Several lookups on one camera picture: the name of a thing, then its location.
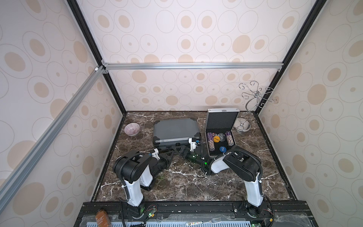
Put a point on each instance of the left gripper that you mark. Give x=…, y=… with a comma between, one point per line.
x=166, y=158

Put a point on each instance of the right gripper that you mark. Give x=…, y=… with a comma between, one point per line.
x=186, y=153

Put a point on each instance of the dark grey poker case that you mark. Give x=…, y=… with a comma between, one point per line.
x=175, y=132

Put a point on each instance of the silver aluminium poker case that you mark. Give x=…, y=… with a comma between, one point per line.
x=219, y=124

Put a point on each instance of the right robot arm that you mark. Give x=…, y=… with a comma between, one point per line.
x=245, y=164

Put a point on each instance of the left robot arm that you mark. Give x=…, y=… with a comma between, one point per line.
x=138, y=170

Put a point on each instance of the pink ribbed bowl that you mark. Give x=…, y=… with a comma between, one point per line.
x=132, y=129

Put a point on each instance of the metal fork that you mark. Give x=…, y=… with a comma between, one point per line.
x=211, y=221

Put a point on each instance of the chrome hook stand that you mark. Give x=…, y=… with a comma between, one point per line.
x=252, y=93

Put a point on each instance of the brown bottle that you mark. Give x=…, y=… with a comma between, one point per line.
x=102, y=218

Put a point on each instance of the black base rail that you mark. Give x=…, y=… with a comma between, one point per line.
x=178, y=213

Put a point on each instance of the horizontal aluminium rail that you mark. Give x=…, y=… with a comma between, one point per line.
x=191, y=66

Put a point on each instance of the diagonal aluminium rail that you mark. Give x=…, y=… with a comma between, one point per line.
x=19, y=175

